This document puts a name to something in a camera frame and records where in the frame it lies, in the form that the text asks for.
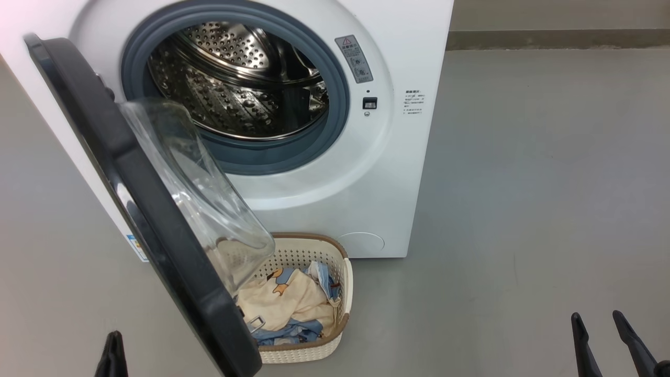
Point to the small printed text label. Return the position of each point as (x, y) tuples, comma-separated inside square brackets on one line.
[(414, 102)]

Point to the white front-load washing machine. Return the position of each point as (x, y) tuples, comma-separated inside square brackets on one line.
[(335, 178)]

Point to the grey warning sticker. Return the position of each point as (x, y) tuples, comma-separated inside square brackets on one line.
[(355, 59)]

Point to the steel perforated washer drum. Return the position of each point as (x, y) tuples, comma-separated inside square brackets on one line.
[(235, 99)]

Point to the cream blue cartoon print garment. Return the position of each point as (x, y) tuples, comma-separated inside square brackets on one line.
[(288, 306)]

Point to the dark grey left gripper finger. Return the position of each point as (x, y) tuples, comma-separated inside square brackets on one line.
[(107, 361), (121, 364)]

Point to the dark round washer door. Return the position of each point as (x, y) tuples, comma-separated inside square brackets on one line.
[(131, 173)]

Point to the blue garment orange cartoon print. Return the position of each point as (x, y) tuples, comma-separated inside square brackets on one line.
[(293, 332)]

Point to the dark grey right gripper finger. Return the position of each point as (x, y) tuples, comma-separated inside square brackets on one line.
[(585, 356), (641, 353)]

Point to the round white filter cover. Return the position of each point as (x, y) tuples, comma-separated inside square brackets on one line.
[(361, 243)]

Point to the black door latch slot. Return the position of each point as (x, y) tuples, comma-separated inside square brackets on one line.
[(369, 103)]

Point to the cream perforated laundry basket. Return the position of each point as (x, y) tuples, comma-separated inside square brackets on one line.
[(343, 293)]

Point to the blue energy label sticker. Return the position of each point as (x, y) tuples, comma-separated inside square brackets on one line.
[(137, 248)]

